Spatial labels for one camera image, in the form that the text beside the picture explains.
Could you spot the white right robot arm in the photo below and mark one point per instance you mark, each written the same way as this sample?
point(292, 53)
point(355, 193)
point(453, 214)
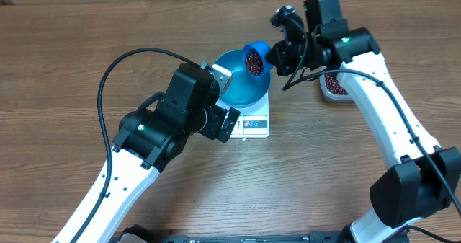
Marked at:
point(421, 177)

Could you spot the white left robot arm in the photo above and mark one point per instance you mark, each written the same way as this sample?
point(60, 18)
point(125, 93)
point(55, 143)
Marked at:
point(147, 140)

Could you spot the blue plastic bowl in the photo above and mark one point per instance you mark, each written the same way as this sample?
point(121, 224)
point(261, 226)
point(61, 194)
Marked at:
point(245, 89)

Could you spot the blue plastic scoop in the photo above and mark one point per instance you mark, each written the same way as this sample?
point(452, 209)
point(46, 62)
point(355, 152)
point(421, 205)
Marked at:
point(253, 56)

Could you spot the white kitchen scale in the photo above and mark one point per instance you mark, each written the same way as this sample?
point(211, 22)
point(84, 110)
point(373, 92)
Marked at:
point(253, 121)

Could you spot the red adzuki beans in container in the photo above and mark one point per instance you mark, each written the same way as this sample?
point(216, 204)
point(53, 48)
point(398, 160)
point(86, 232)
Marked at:
point(333, 86)

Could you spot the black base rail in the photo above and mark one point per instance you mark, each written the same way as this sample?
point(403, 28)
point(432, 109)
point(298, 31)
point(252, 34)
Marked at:
point(137, 233)

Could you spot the clear plastic bean container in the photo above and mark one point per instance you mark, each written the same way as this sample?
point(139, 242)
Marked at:
point(332, 97)

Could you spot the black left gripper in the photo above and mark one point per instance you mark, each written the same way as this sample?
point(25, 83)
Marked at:
point(211, 129)

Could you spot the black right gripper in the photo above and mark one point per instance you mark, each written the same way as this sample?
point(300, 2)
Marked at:
point(284, 61)

